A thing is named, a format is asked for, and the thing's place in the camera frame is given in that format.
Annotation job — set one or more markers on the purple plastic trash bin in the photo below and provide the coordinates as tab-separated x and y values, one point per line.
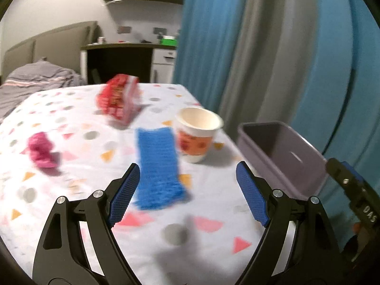
283	158

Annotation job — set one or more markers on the dark wooden desk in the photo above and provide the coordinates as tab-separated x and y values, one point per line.
101	62

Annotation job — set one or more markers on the green box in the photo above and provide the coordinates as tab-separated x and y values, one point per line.
169	41

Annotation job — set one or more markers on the red white snack wrapper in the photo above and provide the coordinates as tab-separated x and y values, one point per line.
120	98

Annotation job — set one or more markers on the blue curtain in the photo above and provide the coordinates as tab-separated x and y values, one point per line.
313	64

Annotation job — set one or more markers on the grey upholstered headboard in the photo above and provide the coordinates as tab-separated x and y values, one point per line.
60	46

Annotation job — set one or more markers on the blue foam fruit net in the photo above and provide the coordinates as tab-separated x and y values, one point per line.
159	185

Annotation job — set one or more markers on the white drawer cabinet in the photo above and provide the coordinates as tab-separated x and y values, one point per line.
162	66

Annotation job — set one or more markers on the white orange paper cup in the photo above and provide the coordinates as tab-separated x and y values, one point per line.
195	128

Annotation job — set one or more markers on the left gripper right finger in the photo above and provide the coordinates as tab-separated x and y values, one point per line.
257	194

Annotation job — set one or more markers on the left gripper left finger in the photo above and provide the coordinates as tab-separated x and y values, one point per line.
120	192

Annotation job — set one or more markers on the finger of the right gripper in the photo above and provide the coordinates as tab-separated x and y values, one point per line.
363	200
353	175

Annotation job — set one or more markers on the grey striped bed duvet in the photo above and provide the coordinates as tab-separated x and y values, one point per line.
35	77

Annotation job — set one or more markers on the patterned white table cloth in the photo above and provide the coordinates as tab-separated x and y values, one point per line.
207	240

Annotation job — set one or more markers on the pink plastic bag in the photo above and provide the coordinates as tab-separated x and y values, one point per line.
40	151

